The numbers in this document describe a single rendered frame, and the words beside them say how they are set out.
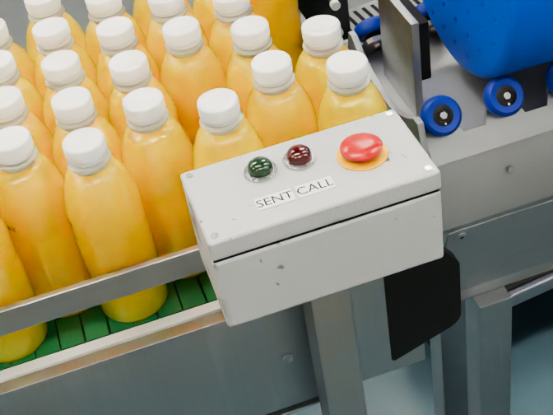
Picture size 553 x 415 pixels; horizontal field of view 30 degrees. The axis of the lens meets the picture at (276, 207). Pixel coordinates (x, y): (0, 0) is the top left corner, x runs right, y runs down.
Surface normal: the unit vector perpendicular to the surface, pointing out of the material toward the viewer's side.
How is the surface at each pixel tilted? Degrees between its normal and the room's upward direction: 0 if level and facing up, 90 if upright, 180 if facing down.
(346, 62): 0
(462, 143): 52
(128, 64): 0
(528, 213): 110
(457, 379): 90
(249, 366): 90
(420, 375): 0
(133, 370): 90
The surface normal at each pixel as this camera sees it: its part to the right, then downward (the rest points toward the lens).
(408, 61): -0.95, 0.29
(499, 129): 0.15, 0.01
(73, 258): 0.79, 0.32
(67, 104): -0.14, -0.75
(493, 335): 0.30, 0.59
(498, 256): 0.36, 0.80
